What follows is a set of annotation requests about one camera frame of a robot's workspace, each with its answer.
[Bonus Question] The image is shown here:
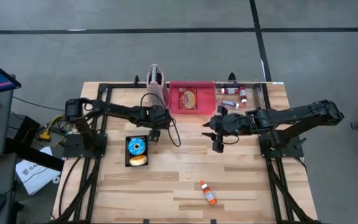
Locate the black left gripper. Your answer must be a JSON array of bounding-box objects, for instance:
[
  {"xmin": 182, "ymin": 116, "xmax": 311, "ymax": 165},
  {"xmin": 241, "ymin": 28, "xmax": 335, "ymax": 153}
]
[{"xmin": 140, "ymin": 105, "xmax": 173, "ymax": 142}]

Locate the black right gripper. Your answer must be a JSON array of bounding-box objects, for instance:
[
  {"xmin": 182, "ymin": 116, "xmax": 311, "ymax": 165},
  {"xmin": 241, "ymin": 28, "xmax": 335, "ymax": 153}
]
[{"xmin": 201, "ymin": 105, "xmax": 258, "ymax": 154}]

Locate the blue frosted toy donut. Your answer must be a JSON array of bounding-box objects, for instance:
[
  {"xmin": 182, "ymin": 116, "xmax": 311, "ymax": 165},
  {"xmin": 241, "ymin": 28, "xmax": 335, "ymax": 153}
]
[
  {"xmin": 129, "ymin": 154, "xmax": 149, "ymax": 167},
  {"xmin": 127, "ymin": 138, "xmax": 147, "ymax": 156}
]

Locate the small round cap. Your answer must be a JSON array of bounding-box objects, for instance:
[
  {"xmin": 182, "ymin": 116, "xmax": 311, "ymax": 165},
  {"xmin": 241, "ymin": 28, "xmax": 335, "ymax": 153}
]
[{"xmin": 221, "ymin": 99, "xmax": 241, "ymax": 110}]

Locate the red snack packet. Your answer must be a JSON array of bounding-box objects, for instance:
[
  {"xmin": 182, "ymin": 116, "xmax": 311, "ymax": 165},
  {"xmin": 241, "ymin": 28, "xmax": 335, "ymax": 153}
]
[{"xmin": 178, "ymin": 87, "xmax": 198, "ymax": 111}]

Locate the dark red glue bottle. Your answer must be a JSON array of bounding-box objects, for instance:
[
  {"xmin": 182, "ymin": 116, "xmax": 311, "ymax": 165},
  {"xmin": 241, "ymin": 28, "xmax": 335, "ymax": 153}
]
[{"xmin": 239, "ymin": 86, "xmax": 249, "ymax": 106}]

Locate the pink box grater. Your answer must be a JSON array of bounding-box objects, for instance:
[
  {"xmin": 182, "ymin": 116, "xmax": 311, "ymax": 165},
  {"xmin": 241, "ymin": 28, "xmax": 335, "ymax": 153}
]
[{"xmin": 145, "ymin": 63, "xmax": 170, "ymax": 112}]

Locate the red plastic tray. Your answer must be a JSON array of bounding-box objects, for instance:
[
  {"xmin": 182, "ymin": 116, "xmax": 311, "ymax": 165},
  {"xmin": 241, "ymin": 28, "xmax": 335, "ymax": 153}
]
[{"xmin": 168, "ymin": 80, "xmax": 217, "ymax": 115}]

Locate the clear plastic tray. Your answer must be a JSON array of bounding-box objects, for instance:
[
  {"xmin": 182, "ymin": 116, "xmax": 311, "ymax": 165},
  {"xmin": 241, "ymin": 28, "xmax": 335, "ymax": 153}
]
[{"xmin": 214, "ymin": 81, "xmax": 265, "ymax": 113}]

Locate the black perforated tray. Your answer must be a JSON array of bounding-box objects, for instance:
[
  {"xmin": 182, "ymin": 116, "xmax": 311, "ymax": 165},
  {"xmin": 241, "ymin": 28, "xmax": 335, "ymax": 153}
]
[{"xmin": 124, "ymin": 135, "xmax": 150, "ymax": 168}]

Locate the orange glue bottle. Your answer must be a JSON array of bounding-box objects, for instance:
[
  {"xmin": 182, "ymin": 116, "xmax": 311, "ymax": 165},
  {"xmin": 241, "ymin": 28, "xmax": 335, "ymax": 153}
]
[{"xmin": 200, "ymin": 179, "xmax": 218, "ymax": 206}]

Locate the black support strut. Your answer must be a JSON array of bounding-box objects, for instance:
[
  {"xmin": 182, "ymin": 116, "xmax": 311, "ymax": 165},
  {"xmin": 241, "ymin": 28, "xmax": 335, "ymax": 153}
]
[{"xmin": 4, "ymin": 115, "xmax": 65, "ymax": 172}]

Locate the white printed box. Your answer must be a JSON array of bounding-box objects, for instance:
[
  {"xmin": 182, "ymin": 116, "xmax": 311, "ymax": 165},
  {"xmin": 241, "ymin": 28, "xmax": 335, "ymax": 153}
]
[{"xmin": 15, "ymin": 146, "xmax": 62, "ymax": 195}]

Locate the black aluminium table frame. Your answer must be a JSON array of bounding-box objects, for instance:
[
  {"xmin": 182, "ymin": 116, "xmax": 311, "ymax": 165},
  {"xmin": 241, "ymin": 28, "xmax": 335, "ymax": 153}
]
[{"xmin": 50, "ymin": 81, "xmax": 323, "ymax": 224}]

